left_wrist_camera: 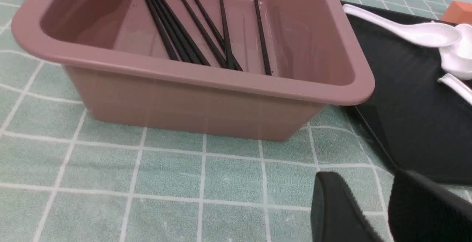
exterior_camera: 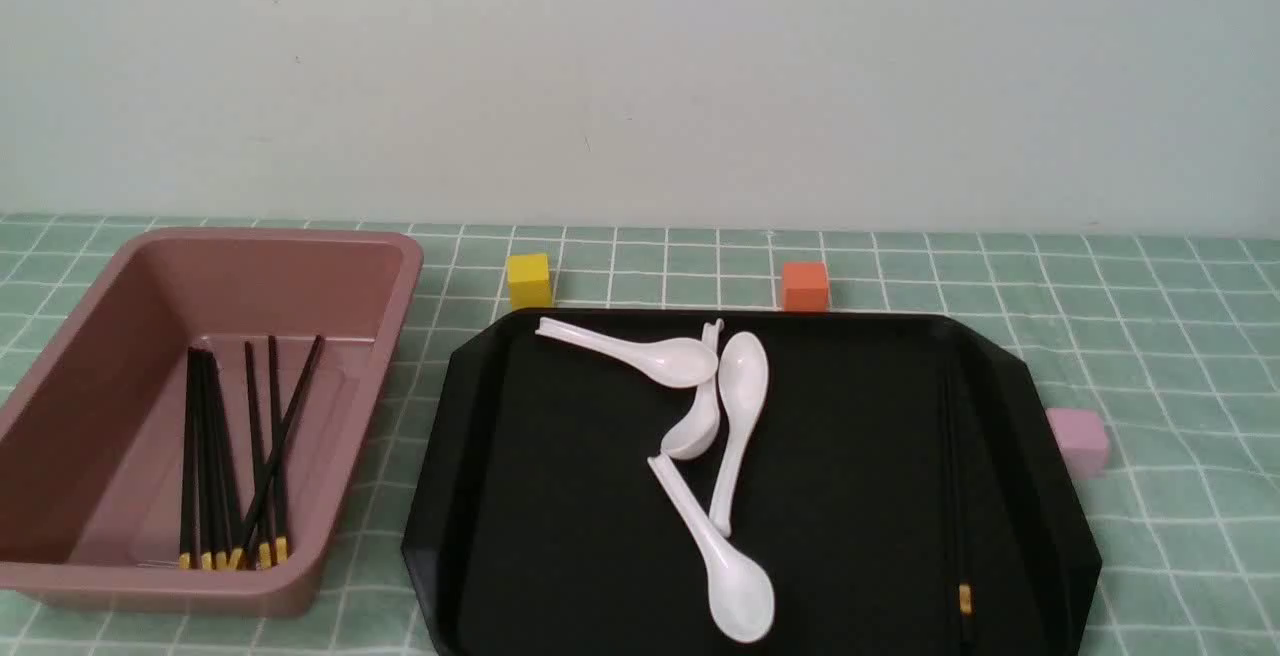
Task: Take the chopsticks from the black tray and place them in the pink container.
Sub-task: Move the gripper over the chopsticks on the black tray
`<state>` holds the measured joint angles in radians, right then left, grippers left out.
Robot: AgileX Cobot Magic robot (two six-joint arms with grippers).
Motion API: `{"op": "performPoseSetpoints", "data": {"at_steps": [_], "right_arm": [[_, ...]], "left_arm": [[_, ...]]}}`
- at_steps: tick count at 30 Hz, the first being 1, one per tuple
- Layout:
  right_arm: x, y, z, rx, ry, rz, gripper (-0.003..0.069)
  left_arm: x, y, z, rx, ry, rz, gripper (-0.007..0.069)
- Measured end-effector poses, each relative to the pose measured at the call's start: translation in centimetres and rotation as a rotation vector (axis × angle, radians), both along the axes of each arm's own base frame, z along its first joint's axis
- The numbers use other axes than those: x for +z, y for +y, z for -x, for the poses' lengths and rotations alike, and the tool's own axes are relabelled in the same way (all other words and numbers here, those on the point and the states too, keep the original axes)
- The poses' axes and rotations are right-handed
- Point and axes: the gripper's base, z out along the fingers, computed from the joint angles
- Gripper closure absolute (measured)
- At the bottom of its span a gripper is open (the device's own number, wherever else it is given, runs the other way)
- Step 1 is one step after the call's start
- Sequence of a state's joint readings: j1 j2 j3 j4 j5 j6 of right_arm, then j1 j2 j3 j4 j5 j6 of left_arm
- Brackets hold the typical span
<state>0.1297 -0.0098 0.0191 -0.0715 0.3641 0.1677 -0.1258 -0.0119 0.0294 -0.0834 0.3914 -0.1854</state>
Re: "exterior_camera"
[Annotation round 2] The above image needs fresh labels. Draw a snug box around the white spoon upright right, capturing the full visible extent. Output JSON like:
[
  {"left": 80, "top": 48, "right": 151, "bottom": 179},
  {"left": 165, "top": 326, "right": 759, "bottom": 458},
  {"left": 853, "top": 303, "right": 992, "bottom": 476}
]
[{"left": 708, "top": 331, "right": 771, "bottom": 537}]

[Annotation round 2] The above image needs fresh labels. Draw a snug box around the green checked tablecloth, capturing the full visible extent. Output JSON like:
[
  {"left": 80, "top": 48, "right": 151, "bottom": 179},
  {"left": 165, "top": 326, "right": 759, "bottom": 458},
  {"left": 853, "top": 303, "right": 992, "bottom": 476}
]
[{"left": 1, "top": 220, "right": 1279, "bottom": 655}]

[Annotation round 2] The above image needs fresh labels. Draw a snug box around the black chopstick diagonal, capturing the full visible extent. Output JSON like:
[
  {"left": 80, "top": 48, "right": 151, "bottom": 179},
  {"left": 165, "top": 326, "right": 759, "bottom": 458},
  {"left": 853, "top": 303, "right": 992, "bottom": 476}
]
[{"left": 241, "top": 334, "right": 325, "bottom": 569}]

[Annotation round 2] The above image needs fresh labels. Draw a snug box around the black chopstick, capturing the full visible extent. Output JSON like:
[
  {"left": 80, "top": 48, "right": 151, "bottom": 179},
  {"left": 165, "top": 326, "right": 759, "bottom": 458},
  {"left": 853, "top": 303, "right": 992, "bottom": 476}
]
[
  {"left": 940, "top": 366, "right": 975, "bottom": 655},
  {"left": 205, "top": 351, "right": 244, "bottom": 570},
  {"left": 178, "top": 349, "right": 198, "bottom": 570},
  {"left": 242, "top": 341, "right": 273, "bottom": 570},
  {"left": 191, "top": 349, "right": 221, "bottom": 571},
  {"left": 268, "top": 334, "right": 289, "bottom": 565}
]

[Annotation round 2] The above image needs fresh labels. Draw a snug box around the black plastic tray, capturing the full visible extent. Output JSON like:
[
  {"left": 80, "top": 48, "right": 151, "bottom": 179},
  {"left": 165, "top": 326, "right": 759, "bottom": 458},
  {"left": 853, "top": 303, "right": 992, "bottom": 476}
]
[{"left": 401, "top": 308, "right": 1102, "bottom": 655}]

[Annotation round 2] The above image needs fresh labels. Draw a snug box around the white spoon middle hidden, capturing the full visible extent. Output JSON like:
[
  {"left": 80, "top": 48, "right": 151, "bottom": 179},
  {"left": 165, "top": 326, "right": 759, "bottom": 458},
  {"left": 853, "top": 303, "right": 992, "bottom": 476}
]
[{"left": 660, "top": 366, "right": 721, "bottom": 460}]

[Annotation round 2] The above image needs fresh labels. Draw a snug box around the pink plastic bin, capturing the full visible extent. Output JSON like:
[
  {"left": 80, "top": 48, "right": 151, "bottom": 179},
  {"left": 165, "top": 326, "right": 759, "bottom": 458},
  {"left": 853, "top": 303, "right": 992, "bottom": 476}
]
[{"left": 1, "top": 228, "right": 422, "bottom": 618}]

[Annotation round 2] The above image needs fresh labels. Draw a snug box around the orange cube block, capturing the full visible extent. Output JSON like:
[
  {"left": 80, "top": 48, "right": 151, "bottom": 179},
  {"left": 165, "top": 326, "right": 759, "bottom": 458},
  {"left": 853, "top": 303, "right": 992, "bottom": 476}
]
[{"left": 781, "top": 261, "right": 831, "bottom": 311}]

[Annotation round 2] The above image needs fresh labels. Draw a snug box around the white spoon bottom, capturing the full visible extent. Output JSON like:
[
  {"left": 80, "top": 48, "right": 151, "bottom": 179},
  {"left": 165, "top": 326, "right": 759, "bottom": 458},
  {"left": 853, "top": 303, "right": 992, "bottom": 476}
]
[{"left": 646, "top": 454, "right": 776, "bottom": 644}]

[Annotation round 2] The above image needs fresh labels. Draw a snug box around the pink cube block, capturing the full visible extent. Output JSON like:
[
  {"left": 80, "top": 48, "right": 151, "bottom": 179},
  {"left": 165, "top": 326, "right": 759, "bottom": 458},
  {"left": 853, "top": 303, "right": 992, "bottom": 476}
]
[{"left": 1046, "top": 407, "right": 1110, "bottom": 480}]

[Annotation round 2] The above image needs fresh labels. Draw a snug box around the yellow cube block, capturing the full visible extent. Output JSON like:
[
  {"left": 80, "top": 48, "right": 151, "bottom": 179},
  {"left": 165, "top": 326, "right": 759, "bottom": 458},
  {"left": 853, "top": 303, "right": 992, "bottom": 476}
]
[{"left": 507, "top": 252, "right": 554, "bottom": 311}]

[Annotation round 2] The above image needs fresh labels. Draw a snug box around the white spoon top left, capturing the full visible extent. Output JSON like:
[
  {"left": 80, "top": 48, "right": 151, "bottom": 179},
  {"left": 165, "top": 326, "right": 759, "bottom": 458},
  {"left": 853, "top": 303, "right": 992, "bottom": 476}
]
[{"left": 535, "top": 316, "right": 719, "bottom": 390}]

